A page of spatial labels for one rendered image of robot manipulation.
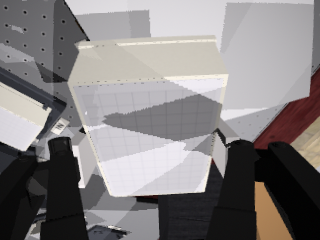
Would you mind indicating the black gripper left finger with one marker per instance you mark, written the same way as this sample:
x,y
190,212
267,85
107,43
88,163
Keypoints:
x,y
71,165

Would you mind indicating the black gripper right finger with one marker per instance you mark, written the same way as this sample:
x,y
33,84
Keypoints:
x,y
280,167

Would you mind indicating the white rectangular block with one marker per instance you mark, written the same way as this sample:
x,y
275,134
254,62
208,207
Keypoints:
x,y
21,118
35,229
151,108

